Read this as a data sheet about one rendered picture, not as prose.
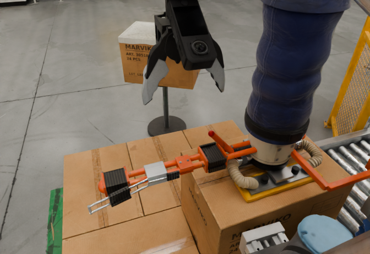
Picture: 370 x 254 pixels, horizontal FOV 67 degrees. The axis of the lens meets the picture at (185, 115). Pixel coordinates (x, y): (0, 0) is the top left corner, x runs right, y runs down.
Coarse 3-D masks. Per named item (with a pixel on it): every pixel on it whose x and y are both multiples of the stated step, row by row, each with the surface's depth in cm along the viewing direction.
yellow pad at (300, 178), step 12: (288, 168) 112; (300, 168) 112; (264, 180) 104; (288, 180) 106; (300, 180) 107; (312, 180) 108; (240, 192) 104; (252, 192) 102; (264, 192) 103; (276, 192) 104
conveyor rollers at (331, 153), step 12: (360, 144) 189; (336, 156) 176; (348, 156) 178; (360, 156) 180; (348, 168) 169; (360, 168) 170; (360, 192) 154; (348, 204) 150; (348, 216) 142; (360, 216) 143
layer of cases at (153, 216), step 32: (192, 128) 200; (224, 128) 200; (64, 160) 174; (96, 160) 174; (128, 160) 174; (160, 160) 174; (64, 192) 154; (96, 192) 154; (160, 192) 154; (64, 224) 138; (96, 224) 138; (128, 224) 138; (160, 224) 138
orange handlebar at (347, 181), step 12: (240, 144) 106; (180, 156) 100; (192, 156) 101; (228, 156) 101; (300, 156) 101; (180, 168) 96; (192, 168) 97; (312, 168) 96; (132, 180) 92; (324, 180) 92; (348, 180) 92; (360, 180) 93
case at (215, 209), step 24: (336, 168) 115; (192, 192) 118; (216, 192) 105; (288, 192) 105; (312, 192) 105; (336, 192) 109; (192, 216) 127; (216, 216) 97; (240, 216) 97; (264, 216) 99; (288, 216) 106; (336, 216) 123; (216, 240) 99; (240, 240) 103
